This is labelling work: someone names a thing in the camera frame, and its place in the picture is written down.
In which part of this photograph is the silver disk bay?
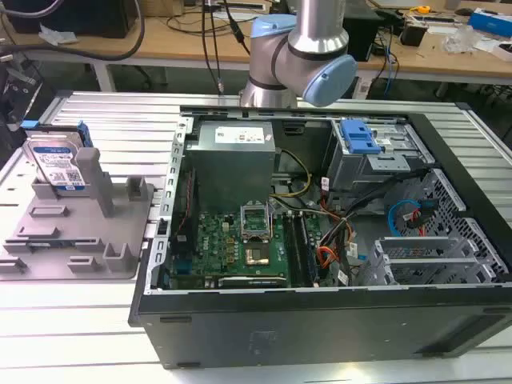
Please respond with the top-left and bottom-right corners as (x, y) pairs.
(358, 235), (511, 287)

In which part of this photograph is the hard disk in blue carrier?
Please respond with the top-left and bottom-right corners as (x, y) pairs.
(22, 120), (94, 192)

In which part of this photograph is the metal socket cover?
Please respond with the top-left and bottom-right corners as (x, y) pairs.
(238, 202), (274, 242)

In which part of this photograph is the grey power supply unit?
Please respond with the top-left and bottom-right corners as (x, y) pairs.
(184, 119), (278, 206)

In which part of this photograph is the green motherboard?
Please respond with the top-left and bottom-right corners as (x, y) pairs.
(170, 208), (323, 290)

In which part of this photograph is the CPU socket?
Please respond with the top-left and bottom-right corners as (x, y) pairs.
(243, 246), (273, 268)

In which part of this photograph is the RAM slot bank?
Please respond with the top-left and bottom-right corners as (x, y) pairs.
(281, 210), (321, 287)

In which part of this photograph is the blue drive bay latch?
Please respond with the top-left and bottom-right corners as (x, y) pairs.
(339, 118), (382, 155)

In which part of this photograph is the silver drive cage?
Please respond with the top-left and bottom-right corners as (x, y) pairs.
(322, 118), (437, 193)

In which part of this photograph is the black open PC case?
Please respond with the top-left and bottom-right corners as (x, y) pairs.
(127, 102), (512, 370)

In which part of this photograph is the wooden desk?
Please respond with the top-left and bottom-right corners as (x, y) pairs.
(0, 3), (512, 87)

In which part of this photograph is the grey parts rack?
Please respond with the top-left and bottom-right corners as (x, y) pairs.
(0, 147), (155, 282)

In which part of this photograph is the black desktop device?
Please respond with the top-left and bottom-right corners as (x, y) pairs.
(342, 2), (386, 63)

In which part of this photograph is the black box on desk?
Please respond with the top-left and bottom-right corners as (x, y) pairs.
(398, 22), (429, 47)

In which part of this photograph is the clear plastic bag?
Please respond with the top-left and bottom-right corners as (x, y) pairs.
(442, 24), (487, 55)

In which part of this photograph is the blue cardboard box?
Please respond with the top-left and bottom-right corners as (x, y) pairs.
(466, 7), (512, 40)

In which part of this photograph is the yellow black power wire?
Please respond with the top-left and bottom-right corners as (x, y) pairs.
(269, 147), (313, 199)

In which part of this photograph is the orange red wire bundle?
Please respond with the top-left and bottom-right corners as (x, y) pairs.
(315, 218), (357, 270)

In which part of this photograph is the blue SATA wire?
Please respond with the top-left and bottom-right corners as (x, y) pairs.
(387, 198), (426, 237)

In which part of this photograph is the thin black hanging cable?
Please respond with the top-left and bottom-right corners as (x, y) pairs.
(201, 0), (225, 95)

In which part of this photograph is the blue network cable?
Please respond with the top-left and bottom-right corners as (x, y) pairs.
(382, 27), (401, 99)

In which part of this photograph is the thick grey cable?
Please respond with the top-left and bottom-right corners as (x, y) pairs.
(0, 0), (146, 62)

